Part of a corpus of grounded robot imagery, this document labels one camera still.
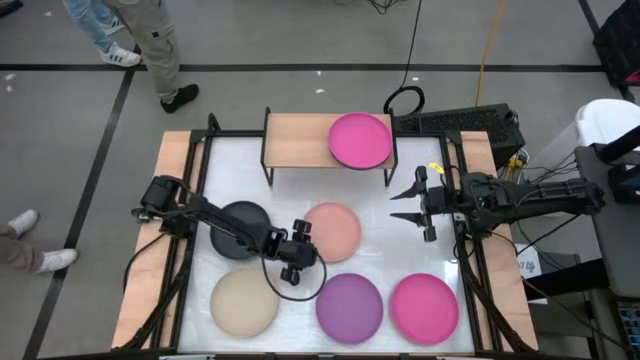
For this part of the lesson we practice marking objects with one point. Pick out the salmon plastic plate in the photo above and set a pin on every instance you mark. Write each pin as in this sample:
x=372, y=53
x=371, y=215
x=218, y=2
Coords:
x=335, y=232

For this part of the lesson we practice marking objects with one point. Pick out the black aluminium rig frame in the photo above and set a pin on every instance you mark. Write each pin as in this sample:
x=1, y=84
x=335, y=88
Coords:
x=235, y=134

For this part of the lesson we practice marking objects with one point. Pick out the black chair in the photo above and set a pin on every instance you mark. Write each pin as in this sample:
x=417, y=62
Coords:
x=620, y=45

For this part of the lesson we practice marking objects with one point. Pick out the white paper label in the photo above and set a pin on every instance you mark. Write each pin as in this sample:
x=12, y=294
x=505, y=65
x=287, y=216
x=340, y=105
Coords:
x=529, y=265

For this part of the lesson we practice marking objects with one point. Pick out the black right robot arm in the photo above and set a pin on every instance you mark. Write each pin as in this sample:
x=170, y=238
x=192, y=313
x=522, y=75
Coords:
x=550, y=197

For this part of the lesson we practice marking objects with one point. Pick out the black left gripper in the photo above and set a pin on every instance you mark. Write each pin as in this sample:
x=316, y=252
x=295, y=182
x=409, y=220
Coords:
x=287, y=250

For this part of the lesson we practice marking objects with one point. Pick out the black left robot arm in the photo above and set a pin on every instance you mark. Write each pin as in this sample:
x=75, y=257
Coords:
x=220, y=217

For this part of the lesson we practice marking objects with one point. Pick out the person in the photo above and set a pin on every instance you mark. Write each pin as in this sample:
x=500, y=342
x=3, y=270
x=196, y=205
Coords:
x=55, y=260
x=150, y=45
x=90, y=20

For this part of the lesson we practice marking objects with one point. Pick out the dark grey plastic plate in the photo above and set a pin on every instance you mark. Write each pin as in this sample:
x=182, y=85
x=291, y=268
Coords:
x=227, y=247

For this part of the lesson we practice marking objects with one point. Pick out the laptop keyboard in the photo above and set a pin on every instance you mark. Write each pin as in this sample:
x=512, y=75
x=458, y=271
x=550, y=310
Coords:
x=631, y=325

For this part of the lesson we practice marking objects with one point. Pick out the magenta plastic plate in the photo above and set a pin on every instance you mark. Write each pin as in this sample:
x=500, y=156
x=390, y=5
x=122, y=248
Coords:
x=424, y=309
x=360, y=140

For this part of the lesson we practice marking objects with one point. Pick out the purple plastic plate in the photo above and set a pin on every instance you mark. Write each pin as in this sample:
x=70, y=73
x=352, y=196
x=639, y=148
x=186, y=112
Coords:
x=349, y=308

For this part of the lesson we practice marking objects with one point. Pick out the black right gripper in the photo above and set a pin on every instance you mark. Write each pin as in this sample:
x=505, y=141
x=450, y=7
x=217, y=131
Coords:
x=442, y=200

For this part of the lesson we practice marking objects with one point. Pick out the wooden shelf with black frame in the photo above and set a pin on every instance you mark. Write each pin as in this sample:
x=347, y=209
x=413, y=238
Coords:
x=295, y=145

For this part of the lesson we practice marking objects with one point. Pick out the beige plastic plate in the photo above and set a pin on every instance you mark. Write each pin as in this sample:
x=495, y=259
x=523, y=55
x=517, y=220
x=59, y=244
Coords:
x=244, y=302

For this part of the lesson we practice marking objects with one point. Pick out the white chair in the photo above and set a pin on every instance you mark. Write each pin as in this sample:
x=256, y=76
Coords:
x=607, y=120

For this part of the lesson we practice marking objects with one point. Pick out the grey desk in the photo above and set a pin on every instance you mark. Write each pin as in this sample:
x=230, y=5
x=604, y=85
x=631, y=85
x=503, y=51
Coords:
x=620, y=240

